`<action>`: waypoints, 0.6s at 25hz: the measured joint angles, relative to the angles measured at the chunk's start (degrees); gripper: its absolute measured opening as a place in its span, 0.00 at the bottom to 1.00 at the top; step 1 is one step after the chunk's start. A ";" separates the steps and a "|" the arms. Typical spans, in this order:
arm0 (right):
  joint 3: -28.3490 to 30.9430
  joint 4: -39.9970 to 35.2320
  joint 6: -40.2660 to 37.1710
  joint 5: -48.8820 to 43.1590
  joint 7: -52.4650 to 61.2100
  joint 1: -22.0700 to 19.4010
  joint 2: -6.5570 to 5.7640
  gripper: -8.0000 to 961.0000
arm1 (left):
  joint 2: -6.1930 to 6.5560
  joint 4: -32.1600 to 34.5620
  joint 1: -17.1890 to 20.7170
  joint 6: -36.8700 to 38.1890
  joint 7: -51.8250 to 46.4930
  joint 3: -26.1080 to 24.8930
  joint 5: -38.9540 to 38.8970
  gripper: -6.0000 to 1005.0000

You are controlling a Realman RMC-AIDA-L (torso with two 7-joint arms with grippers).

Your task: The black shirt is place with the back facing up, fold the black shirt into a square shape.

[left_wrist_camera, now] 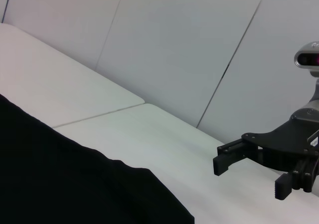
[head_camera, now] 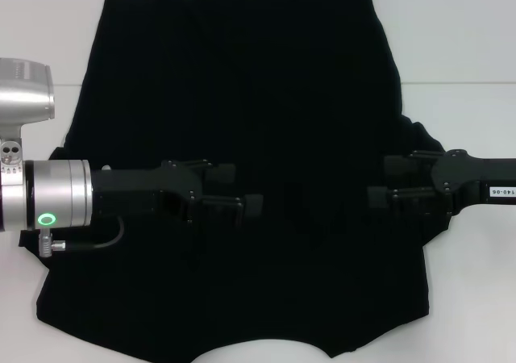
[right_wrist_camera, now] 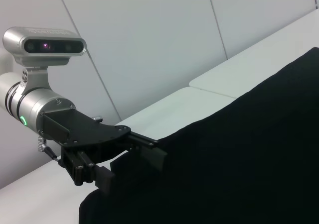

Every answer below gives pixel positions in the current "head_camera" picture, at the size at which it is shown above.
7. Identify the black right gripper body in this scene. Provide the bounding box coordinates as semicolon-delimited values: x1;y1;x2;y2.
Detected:
429;148;516;215

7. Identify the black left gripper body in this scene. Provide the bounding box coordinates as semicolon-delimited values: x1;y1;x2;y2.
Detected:
91;160;205;223

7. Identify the black shirt with white print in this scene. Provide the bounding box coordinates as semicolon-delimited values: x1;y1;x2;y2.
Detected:
18;0;468;360

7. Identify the black gripper cable with plug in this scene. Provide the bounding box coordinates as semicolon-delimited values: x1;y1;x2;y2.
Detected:
37;216;125;256

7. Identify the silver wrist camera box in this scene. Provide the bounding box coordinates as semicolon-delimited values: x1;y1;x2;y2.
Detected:
0;57;56;138

